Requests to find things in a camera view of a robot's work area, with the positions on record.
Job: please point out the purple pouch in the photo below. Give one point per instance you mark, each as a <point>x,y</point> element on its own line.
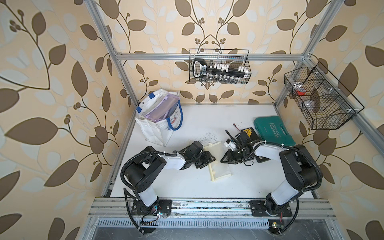
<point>163,109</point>

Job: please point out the cream yellow pouch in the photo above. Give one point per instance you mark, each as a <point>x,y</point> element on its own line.
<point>217,169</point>

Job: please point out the red item in basket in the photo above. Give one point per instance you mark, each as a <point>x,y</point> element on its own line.
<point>299,90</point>

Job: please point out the black yellow battery pack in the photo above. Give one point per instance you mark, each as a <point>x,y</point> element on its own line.
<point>246,136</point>

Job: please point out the right wall wire basket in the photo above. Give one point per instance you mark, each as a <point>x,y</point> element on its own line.
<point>328,103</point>

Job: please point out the back wall wire basket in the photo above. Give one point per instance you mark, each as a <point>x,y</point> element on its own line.
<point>234,58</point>

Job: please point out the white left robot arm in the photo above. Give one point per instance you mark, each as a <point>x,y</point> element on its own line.
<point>140,171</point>

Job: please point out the wall wire basket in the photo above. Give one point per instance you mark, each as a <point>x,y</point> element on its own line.
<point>328,103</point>
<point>234,58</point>

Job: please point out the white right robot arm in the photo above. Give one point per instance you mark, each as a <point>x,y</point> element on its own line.
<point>302,174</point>

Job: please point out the white canvas tote bag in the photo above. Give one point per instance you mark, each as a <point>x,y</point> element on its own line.
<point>159,133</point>

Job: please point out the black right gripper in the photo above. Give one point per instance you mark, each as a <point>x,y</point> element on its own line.
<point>229,158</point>

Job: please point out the green plastic tool case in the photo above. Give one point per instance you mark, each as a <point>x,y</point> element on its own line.
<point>272,129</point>

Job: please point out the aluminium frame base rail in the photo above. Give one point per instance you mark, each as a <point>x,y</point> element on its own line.
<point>206,213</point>

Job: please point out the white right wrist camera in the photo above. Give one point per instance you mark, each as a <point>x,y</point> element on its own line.
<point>231,145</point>

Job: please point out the black socket tool set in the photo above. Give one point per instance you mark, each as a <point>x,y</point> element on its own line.
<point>203,70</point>

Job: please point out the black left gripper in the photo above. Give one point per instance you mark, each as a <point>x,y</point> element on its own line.
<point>207,160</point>

